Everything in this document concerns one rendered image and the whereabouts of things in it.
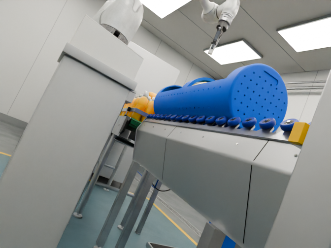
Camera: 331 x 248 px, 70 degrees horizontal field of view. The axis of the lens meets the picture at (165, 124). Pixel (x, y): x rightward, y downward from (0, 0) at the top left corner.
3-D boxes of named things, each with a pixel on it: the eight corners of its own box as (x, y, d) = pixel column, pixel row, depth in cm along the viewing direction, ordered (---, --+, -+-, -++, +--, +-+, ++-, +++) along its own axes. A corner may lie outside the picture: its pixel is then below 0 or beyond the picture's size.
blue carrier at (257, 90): (217, 118, 83) (248, 48, 86) (146, 114, 164) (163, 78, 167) (272, 150, 93) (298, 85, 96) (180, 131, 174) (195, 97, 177)
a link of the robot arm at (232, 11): (237, 21, 161) (221, 24, 171) (245, 2, 163) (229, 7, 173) (228, 10, 154) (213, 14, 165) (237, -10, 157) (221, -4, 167)
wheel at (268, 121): (278, 116, 66) (280, 123, 66) (265, 116, 70) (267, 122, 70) (266, 124, 64) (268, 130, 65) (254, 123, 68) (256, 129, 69)
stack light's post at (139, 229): (136, 233, 211) (184, 121, 222) (135, 231, 214) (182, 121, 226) (140, 234, 212) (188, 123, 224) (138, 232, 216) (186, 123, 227)
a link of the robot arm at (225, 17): (220, 11, 158) (217, 18, 157) (234, 15, 156) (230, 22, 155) (219, 19, 167) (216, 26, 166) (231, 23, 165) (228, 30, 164)
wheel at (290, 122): (302, 117, 59) (304, 124, 59) (286, 116, 63) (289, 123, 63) (289, 125, 57) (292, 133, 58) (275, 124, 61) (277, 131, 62)
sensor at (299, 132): (298, 142, 48) (306, 121, 48) (286, 141, 51) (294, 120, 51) (321, 156, 51) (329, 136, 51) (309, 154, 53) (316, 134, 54)
